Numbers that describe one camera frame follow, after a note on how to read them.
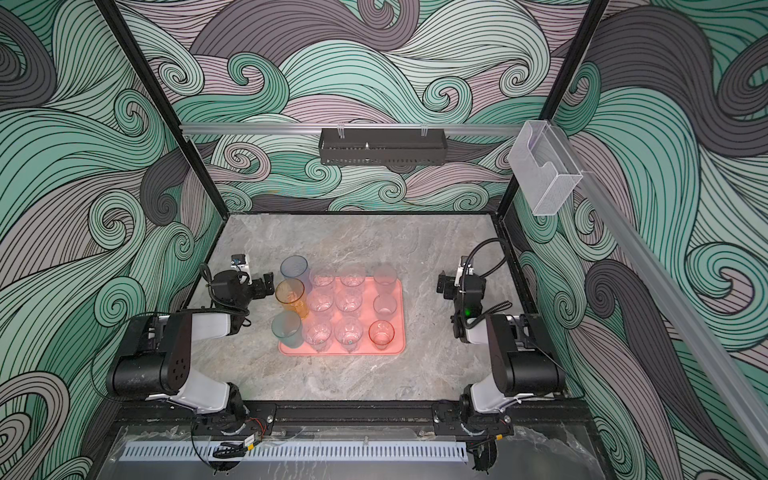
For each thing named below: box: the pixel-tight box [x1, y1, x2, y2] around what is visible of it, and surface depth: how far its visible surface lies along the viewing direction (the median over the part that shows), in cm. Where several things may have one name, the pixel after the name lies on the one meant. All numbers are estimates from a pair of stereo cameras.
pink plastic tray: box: [278, 277, 406, 356], surface depth 90 cm
